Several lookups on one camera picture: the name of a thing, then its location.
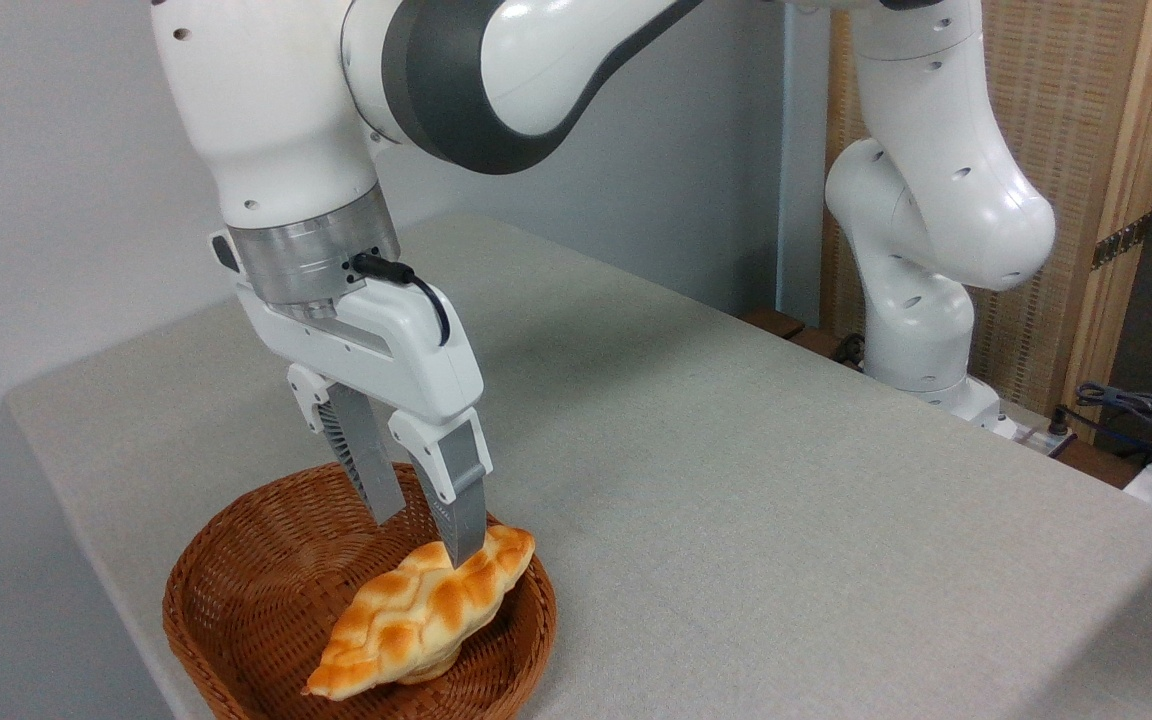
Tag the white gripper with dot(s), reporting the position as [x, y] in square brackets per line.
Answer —
[406, 360]

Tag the braided golden bread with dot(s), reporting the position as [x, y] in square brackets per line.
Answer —
[406, 610]

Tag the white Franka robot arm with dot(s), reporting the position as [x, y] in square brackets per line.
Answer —
[276, 120]

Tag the brown wicker basket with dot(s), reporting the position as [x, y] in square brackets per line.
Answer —
[256, 570]

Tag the round pale bread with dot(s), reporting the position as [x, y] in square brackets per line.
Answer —
[431, 668]

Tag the grey tablecloth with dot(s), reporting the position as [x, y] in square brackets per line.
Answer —
[736, 420]

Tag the black screen hinge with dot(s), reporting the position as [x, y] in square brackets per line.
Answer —
[1121, 241]

